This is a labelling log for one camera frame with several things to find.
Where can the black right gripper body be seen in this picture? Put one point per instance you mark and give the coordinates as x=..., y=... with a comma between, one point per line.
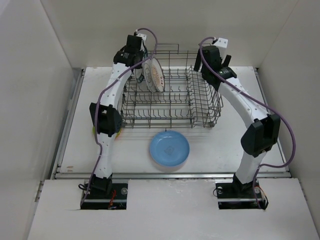
x=204, y=72

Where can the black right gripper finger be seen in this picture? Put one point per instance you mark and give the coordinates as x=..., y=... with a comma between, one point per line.
x=227, y=61
x=198, y=62

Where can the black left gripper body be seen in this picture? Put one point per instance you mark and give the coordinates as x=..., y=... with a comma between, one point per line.
x=139, y=55

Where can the white blue-rimmed plate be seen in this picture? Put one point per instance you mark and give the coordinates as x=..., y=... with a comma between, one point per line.
x=146, y=66

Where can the white plate with green rim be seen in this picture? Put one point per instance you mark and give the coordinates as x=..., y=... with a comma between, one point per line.
x=138, y=74

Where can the patterned white plate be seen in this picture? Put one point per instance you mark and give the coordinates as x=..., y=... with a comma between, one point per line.
x=157, y=75

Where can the grey wire dish rack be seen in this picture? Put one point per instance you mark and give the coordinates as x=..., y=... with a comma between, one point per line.
x=188, y=101

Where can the blue plate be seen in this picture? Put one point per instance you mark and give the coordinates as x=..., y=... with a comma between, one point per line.
x=169, y=148

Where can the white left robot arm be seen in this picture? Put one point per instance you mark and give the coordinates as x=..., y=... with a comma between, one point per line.
x=106, y=118

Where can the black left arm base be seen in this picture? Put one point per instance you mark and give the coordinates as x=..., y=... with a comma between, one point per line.
x=100, y=200

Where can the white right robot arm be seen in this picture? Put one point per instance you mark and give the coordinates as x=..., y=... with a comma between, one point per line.
x=262, y=128

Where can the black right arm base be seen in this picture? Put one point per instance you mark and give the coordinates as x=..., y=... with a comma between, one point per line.
x=230, y=198

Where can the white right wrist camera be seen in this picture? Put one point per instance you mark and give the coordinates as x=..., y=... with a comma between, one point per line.
x=221, y=43

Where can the front aluminium rail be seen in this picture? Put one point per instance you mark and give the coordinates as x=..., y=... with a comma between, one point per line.
x=182, y=175

